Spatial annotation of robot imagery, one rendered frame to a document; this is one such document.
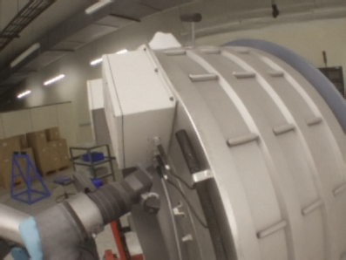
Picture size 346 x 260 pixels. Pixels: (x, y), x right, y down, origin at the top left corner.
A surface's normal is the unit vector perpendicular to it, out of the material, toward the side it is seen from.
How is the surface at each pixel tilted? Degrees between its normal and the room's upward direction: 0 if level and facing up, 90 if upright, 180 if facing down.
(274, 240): 69
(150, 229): 61
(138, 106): 43
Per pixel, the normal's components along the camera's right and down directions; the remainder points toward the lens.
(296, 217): 0.25, -0.29
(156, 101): 0.12, -0.68
